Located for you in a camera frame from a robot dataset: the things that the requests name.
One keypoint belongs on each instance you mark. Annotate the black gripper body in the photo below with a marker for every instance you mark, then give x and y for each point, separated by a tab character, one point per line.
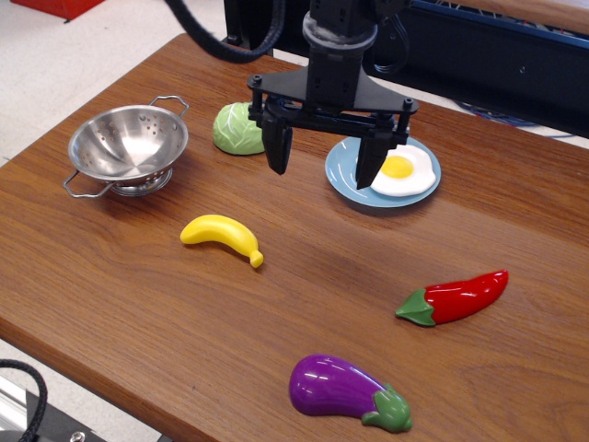
333	93

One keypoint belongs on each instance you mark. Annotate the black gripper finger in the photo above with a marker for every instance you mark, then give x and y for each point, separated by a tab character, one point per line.
277	136
372	153

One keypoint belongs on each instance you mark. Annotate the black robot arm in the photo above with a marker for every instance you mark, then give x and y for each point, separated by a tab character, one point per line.
345	16

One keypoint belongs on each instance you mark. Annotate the yellow toy banana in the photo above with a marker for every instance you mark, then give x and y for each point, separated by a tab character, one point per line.
224	230

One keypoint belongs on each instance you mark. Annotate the stainless steel colander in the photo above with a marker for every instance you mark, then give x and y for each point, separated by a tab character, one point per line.
130	149

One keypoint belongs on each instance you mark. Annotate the light blue plate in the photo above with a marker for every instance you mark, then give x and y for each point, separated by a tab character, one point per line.
340	169

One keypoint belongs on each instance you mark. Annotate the toy fried egg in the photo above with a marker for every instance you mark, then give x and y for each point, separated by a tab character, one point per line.
406	171

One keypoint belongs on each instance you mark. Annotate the green toy cabbage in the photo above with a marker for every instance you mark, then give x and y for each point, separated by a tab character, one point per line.
235	133

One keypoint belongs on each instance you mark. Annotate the red toy chili pepper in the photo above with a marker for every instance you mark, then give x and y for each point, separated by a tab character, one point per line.
443	303

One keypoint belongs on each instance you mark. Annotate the purple toy eggplant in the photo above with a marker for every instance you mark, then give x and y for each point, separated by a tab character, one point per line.
325	385

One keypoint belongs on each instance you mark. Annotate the red box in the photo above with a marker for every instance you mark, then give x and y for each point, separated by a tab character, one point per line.
67	9

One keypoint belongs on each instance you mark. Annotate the dark blue metal frame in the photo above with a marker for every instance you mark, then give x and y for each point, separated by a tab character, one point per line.
527	72

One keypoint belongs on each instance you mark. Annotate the black metal base plate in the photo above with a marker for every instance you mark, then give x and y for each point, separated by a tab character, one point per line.
16	415

